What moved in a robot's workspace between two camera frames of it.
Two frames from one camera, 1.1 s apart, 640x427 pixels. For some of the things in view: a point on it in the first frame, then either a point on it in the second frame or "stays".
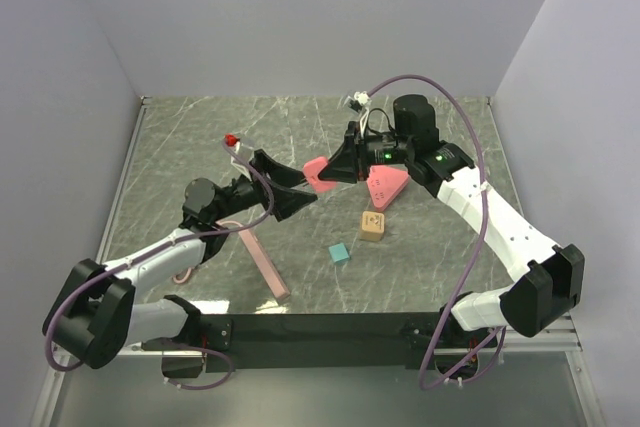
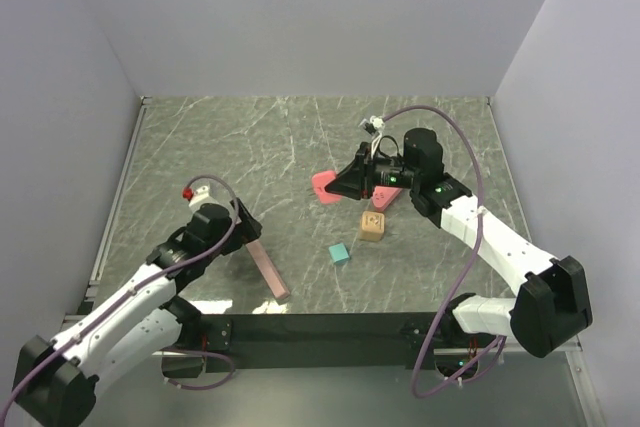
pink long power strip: [262, 260] stays
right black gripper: [348, 162] to [353, 181]
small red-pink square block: [312, 169] to [319, 181]
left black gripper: [285, 201] to [244, 231]
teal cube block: [339, 252] stays
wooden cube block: [372, 226] stays
